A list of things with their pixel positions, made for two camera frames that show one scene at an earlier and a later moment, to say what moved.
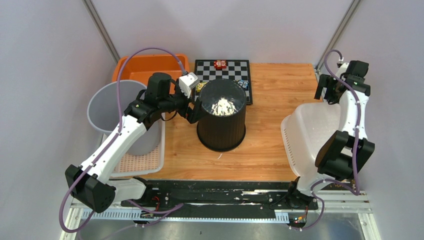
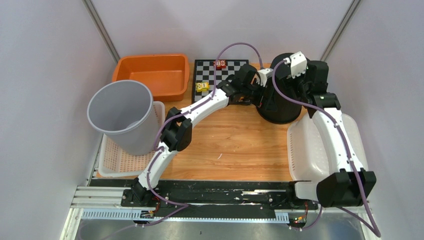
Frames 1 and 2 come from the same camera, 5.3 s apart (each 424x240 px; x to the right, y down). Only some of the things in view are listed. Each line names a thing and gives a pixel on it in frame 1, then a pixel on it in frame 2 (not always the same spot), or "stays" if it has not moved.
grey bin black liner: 102,109 stays
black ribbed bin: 222,125 to 275,108
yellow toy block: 199,86 stays
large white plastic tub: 305,132 stays
